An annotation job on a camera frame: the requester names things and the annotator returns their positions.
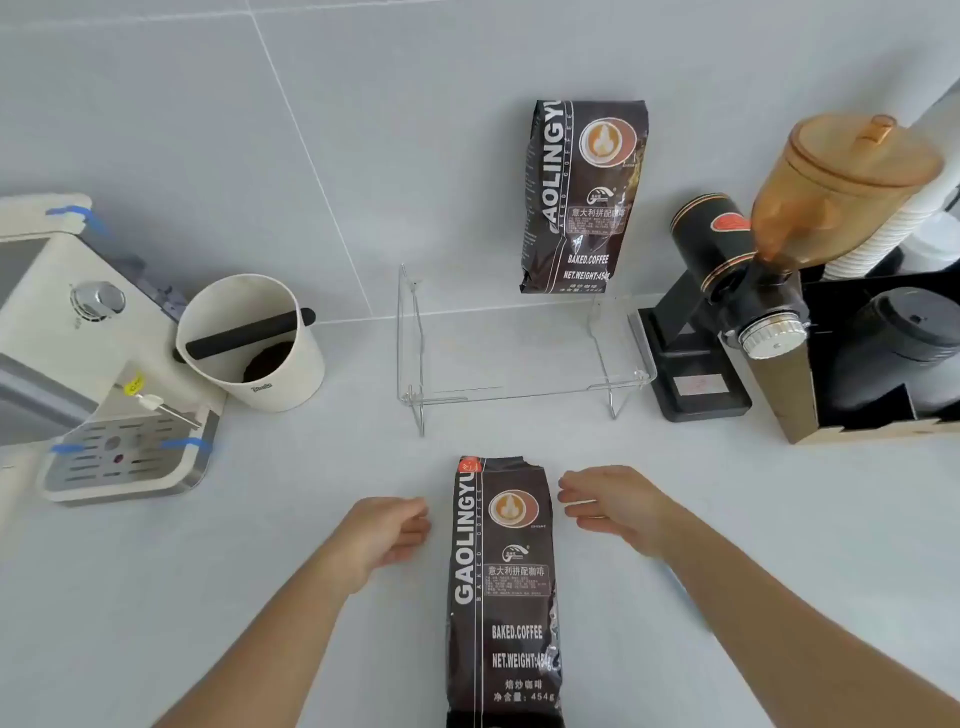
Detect person's right hand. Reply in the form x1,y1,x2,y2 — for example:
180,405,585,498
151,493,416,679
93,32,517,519
556,465,681,561

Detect person's left hand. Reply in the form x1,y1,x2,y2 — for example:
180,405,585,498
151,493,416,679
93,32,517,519
328,495,433,595

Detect person's left forearm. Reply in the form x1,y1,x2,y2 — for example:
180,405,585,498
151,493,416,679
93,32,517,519
152,537,372,728

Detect person's right forearm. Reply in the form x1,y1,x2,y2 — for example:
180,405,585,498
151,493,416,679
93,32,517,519
660,504,960,728

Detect dark brown coffee bean bag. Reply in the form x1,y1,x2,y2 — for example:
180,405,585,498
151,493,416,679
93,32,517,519
445,453,566,728
519,99,650,295

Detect clear acrylic display stand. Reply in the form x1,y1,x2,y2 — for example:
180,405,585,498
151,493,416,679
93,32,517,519
395,262,660,439

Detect white knock box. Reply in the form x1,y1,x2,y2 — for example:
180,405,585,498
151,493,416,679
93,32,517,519
174,273,327,414

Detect black coffee grinder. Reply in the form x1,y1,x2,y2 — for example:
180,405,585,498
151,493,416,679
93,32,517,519
636,192,813,424

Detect used coffee grounds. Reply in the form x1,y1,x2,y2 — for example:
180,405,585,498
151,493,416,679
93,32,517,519
243,341,298,384

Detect black and wood cup organizer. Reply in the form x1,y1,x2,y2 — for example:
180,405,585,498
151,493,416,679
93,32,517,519
748,266,960,447

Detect black knock bar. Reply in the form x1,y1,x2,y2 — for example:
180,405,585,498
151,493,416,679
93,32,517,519
184,307,318,362

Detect metal steam wand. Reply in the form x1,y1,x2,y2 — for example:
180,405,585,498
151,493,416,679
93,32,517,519
112,381,205,432

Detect slotted metal drip tray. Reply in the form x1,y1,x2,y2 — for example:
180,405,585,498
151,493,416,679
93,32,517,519
36,408,222,507

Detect stack of black cup lids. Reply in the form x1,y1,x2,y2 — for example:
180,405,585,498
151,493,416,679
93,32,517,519
827,286,960,415

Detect amber bean hopper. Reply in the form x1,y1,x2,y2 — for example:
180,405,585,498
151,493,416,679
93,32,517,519
748,112,946,276

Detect silver machine knob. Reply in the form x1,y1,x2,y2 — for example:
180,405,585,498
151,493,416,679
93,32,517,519
69,280,128,324

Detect stack of white paper cups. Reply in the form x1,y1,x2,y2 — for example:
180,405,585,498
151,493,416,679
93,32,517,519
823,168,960,283

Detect cream espresso machine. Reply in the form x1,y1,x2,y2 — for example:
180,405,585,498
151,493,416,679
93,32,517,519
0,192,228,508

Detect amber hopper lid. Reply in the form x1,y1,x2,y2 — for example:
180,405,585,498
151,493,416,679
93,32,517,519
787,112,946,190

